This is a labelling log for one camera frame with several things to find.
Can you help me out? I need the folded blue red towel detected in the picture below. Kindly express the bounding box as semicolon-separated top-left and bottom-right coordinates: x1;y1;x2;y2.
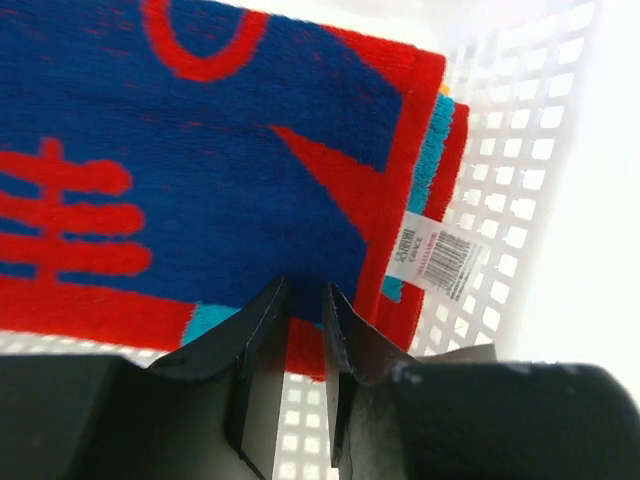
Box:
375;86;469;350

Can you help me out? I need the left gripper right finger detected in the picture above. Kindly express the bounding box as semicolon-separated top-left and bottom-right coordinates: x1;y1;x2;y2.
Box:
323;284;639;479

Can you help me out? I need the white perforated plastic basket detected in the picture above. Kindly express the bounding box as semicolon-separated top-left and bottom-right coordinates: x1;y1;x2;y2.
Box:
0;0;640;480

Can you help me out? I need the red blue tiger towel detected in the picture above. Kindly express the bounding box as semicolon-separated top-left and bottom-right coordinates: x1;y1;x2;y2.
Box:
1;1;446;380

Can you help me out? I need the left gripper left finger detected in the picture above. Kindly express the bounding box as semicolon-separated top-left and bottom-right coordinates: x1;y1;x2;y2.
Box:
1;278;290;479

